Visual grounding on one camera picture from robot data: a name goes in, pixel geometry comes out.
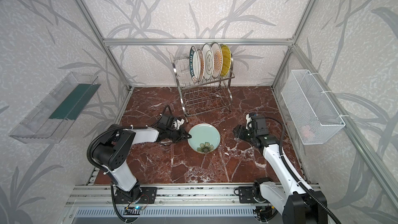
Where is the light green flower plate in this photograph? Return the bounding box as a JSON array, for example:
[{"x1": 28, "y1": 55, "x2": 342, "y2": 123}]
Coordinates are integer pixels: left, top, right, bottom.
[{"x1": 188, "y1": 123, "x2": 221, "y2": 154}]

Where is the white plate green rim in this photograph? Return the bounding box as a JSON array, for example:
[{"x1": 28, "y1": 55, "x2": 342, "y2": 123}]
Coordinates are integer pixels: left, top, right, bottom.
[{"x1": 189, "y1": 46, "x2": 200, "y2": 84}]

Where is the yellow green striped plate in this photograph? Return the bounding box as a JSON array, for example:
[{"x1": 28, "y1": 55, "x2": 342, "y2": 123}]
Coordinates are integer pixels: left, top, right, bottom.
[{"x1": 220, "y1": 45, "x2": 232, "y2": 77}]

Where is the white plate green emblem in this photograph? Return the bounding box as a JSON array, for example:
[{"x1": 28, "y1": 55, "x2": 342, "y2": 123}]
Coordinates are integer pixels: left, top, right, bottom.
[{"x1": 202, "y1": 44, "x2": 214, "y2": 81}]

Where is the large orange sun plate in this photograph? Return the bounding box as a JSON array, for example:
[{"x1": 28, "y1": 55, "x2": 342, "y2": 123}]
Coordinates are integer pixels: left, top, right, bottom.
[{"x1": 211, "y1": 42, "x2": 223, "y2": 78}]

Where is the small orange sun plate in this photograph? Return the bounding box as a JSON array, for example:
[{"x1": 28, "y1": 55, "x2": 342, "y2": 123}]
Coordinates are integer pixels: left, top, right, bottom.
[{"x1": 197, "y1": 49, "x2": 204, "y2": 83}]

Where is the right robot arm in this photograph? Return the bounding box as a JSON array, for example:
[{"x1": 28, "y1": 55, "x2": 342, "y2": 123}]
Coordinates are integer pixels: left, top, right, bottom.
[{"x1": 233, "y1": 113, "x2": 329, "y2": 224}]

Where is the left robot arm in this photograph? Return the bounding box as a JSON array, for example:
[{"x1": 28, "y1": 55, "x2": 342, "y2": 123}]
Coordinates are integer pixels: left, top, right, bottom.
[{"x1": 86, "y1": 114, "x2": 192, "y2": 198}]

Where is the stainless steel dish rack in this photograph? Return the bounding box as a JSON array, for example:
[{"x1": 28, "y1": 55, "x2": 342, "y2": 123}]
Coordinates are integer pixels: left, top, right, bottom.
[{"x1": 171, "y1": 56, "x2": 235, "y2": 121}]

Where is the clear plastic tray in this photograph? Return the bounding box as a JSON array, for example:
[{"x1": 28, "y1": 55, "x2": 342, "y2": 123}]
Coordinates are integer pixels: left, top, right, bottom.
[{"x1": 9, "y1": 72, "x2": 101, "y2": 144}]

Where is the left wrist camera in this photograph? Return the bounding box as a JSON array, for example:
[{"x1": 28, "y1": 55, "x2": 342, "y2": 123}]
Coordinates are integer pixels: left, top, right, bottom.
[{"x1": 172, "y1": 118, "x2": 185, "y2": 130}]

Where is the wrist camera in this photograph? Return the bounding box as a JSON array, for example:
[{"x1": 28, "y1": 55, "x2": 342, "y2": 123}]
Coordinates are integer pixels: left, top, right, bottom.
[
  {"x1": 172, "y1": 118, "x2": 185, "y2": 130},
  {"x1": 246, "y1": 114, "x2": 252, "y2": 130}
]

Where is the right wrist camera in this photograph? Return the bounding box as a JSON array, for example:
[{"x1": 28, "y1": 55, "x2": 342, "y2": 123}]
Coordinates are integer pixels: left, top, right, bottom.
[{"x1": 246, "y1": 114, "x2": 252, "y2": 130}]

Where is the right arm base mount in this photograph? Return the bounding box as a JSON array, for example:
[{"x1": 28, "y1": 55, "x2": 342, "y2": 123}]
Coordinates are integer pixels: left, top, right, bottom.
[{"x1": 233, "y1": 183, "x2": 285, "y2": 206}]

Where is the white wire mesh basket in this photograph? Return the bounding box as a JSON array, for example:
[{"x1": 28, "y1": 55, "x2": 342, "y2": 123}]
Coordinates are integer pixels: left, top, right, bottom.
[{"x1": 282, "y1": 69, "x2": 346, "y2": 145}]

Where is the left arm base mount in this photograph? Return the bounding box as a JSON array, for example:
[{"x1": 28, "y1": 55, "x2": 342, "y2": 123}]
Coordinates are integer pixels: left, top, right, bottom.
[{"x1": 114, "y1": 187, "x2": 157, "y2": 204}]

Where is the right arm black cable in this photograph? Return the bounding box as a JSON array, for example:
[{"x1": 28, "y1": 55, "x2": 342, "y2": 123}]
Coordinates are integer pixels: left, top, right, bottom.
[{"x1": 264, "y1": 117, "x2": 343, "y2": 224}]

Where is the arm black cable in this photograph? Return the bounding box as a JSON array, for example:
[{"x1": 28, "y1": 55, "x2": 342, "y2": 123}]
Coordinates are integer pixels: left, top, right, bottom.
[
  {"x1": 86, "y1": 104, "x2": 175, "y2": 222},
  {"x1": 264, "y1": 117, "x2": 343, "y2": 224}
]

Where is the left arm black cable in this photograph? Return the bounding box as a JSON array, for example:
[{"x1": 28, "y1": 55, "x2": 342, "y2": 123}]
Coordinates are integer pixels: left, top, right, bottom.
[{"x1": 86, "y1": 104, "x2": 175, "y2": 222}]

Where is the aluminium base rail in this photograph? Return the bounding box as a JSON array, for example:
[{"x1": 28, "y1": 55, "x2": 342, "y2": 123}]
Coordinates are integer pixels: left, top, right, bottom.
[{"x1": 63, "y1": 183, "x2": 327, "y2": 207}]

